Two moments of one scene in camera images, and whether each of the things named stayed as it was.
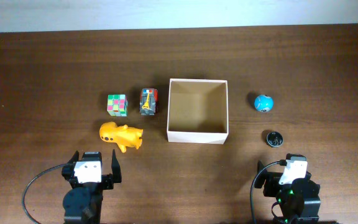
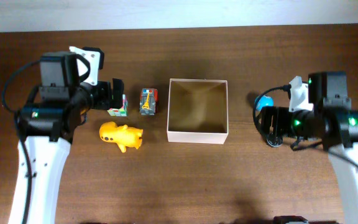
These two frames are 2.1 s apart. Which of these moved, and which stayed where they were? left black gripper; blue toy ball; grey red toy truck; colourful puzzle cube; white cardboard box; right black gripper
Moved: left black gripper; right black gripper
Stayed: white cardboard box; colourful puzzle cube; grey red toy truck; blue toy ball
